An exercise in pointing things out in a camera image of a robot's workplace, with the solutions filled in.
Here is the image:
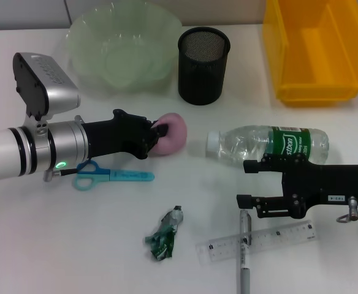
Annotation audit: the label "blue capped scissors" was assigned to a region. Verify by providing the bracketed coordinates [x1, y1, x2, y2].
[71, 160, 155, 191]

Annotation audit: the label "clear green-label water bottle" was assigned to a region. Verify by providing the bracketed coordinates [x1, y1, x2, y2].
[205, 124, 330, 168]

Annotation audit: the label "transparent plastic ruler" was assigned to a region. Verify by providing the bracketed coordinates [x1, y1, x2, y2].
[196, 219, 318, 266]

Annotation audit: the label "yellow plastic bin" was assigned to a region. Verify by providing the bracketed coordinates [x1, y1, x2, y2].
[262, 0, 358, 107]

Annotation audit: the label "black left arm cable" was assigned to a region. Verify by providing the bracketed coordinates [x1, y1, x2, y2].
[43, 167, 79, 183]

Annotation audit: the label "translucent green fruit bowl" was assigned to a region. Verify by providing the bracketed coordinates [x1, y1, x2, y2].
[65, 1, 182, 94]

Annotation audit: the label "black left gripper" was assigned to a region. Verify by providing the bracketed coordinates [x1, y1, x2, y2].
[83, 109, 170, 160]

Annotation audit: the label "black mesh pen holder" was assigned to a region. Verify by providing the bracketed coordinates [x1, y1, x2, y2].
[178, 26, 231, 106]

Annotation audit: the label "pink peach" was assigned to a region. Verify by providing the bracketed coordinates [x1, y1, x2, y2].
[153, 112, 188, 156]

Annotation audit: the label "green plastic wrapper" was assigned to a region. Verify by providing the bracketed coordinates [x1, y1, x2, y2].
[144, 205, 185, 261]

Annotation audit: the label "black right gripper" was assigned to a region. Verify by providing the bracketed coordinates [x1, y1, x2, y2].
[236, 154, 358, 219]

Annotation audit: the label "grey clear pen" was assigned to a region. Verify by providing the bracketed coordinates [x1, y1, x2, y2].
[236, 209, 253, 294]

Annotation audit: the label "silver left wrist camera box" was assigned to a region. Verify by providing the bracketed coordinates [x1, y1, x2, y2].
[12, 51, 81, 122]

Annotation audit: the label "right wrist plug with cable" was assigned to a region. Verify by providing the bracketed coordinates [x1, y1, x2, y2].
[336, 197, 358, 224]

